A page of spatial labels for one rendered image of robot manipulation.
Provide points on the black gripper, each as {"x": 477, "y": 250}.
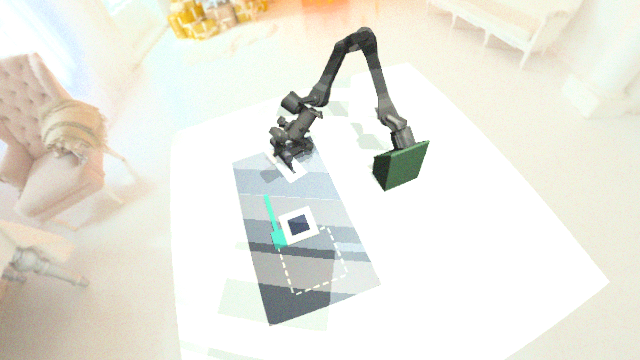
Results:
{"x": 295, "y": 134}

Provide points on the white square tile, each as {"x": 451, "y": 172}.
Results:
{"x": 298, "y": 225}

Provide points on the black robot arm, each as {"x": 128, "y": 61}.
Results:
{"x": 364, "y": 39}

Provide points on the grey striped mat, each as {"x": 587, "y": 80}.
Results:
{"x": 312, "y": 261}

